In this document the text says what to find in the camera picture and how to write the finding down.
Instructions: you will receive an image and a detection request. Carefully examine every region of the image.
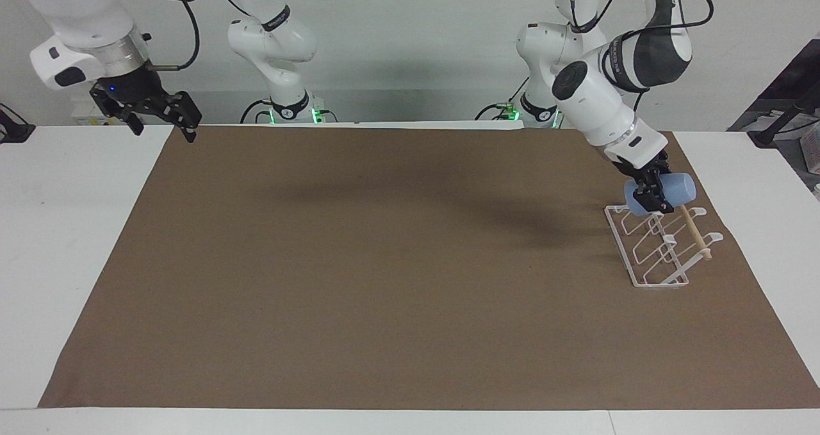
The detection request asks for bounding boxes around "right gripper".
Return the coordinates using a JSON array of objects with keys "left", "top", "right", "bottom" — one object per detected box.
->
[{"left": 89, "top": 62, "right": 203, "bottom": 144}]

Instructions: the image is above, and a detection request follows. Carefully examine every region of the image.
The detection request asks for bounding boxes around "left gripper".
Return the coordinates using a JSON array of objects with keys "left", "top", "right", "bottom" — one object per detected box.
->
[{"left": 609, "top": 148, "right": 675, "bottom": 216}]

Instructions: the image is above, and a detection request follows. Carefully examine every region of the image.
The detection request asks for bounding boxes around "light blue cup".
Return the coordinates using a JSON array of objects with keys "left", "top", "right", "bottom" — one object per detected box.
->
[{"left": 624, "top": 172, "right": 698, "bottom": 217}]

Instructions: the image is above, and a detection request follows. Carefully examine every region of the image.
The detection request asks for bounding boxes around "black stand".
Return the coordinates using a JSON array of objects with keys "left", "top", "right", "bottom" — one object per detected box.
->
[
  {"left": 726, "top": 38, "right": 820, "bottom": 149},
  {"left": 0, "top": 104, "right": 37, "bottom": 145}
]

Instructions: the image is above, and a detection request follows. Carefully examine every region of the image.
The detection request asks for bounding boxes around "white wire cup holder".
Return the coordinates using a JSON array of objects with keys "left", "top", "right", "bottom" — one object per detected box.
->
[{"left": 603, "top": 203, "right": 725, "bottom": 289}]

